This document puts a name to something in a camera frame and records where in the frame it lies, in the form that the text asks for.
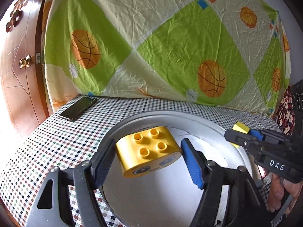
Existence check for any small yellow cube block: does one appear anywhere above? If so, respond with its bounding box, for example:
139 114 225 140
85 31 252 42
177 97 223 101
232 121 250 134

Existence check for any yellow face toy block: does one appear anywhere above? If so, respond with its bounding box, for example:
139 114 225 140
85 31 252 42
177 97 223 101
116 127 182 178

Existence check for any person hand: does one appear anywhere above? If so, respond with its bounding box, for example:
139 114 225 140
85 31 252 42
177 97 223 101
268 174 302 215

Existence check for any red patterned fabric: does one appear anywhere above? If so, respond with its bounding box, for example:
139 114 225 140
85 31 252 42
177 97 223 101
275 86 295 135

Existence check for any round metal tin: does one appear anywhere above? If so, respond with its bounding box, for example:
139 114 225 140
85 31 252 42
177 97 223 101
100 111 253 226

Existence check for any black smartphone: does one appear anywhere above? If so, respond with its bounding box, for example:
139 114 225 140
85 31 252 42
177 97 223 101
59 96 97 121

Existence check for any basketball pattern bed sheet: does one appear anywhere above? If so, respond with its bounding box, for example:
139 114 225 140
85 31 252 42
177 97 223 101
43 0 291 115

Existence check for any brown wooden door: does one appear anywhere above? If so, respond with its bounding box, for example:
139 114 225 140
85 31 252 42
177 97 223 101
1 0 49 135

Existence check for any gold door knob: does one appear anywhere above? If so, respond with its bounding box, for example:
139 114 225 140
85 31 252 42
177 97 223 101
19 55 32 69

